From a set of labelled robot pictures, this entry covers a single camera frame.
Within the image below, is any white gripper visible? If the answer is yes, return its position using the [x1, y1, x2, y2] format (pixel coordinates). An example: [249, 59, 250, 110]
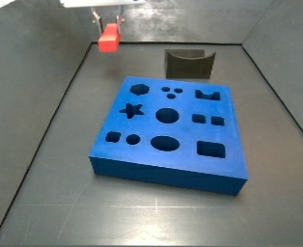
[59, 0, 147, 34]

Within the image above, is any red rectangular block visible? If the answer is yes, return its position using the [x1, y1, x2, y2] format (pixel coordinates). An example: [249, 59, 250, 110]
[98, 23, 122, 52]

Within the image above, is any black curved fixture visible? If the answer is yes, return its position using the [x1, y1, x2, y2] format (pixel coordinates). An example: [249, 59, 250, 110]
[166, 49, 217, 79]

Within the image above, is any blue foam shape board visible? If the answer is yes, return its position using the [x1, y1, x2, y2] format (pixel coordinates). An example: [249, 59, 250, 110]
[90, 76, 249, 195]

